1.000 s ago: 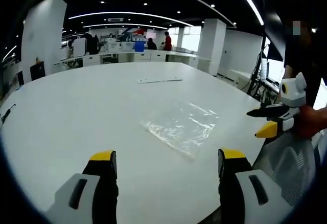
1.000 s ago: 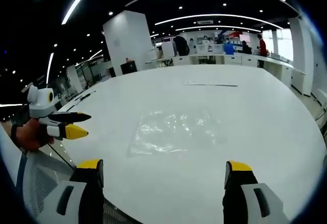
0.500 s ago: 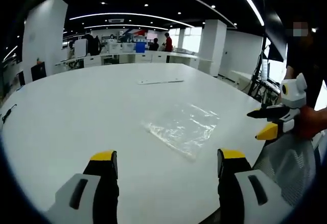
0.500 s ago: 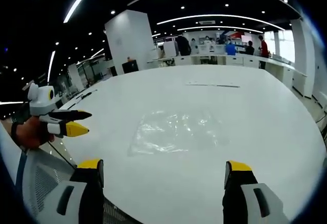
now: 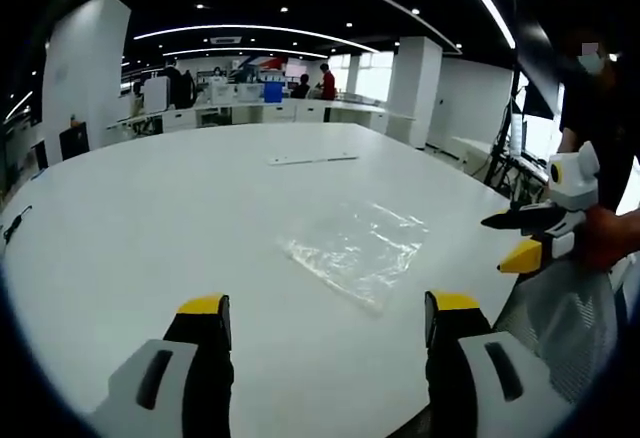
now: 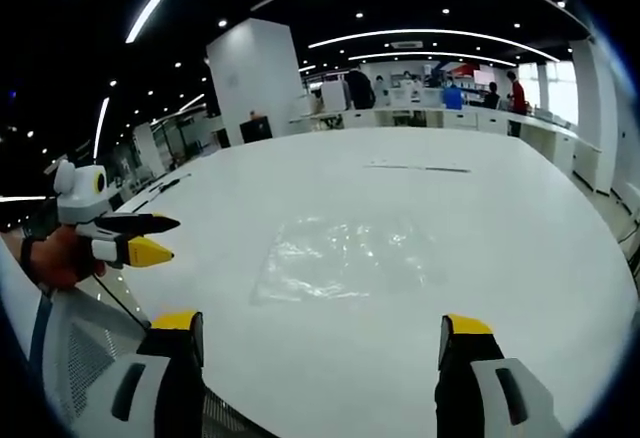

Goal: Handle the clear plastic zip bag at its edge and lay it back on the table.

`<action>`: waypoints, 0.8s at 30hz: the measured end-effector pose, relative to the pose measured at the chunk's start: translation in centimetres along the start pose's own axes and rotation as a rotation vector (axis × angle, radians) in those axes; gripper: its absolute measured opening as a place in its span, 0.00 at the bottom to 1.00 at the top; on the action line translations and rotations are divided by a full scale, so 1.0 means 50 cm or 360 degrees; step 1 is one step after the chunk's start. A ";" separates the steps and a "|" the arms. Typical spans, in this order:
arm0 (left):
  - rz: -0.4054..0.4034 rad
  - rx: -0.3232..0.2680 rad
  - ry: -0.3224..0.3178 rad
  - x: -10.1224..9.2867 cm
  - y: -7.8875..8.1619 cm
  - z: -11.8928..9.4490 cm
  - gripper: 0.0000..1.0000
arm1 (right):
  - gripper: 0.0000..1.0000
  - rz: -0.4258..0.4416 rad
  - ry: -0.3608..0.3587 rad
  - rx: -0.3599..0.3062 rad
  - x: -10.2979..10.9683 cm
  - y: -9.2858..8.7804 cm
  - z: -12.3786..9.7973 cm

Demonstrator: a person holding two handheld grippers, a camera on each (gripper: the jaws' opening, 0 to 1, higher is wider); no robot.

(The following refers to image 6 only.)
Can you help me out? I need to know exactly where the person's left hand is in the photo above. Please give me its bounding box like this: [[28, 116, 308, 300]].
[[29, 226, 108, 292]]

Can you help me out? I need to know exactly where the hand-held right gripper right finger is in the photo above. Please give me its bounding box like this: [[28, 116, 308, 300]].
[[433, 313, 567, 438]]

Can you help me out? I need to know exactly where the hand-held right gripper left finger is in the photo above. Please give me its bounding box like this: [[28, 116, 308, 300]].
[[74, 310, 206, 438]]

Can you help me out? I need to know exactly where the clear food packaging bag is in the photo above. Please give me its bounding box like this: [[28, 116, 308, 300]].
[[248, 215, 450, 307]]

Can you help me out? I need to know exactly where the long white counter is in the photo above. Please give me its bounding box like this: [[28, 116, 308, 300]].
[[288, 105, 617, 194]]

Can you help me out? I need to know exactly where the black wristband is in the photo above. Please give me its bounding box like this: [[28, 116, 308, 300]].
[[19, 236, 39, 273]]

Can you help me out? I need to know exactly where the dark thin table strip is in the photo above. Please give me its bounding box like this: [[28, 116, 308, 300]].
[[363, 162, 472, 174]]

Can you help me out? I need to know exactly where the black pen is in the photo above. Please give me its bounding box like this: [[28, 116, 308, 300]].
[[148, 173, 193, 194]]

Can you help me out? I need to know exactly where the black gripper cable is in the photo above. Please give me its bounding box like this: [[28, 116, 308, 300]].
[[92, 271, 152, 330]]

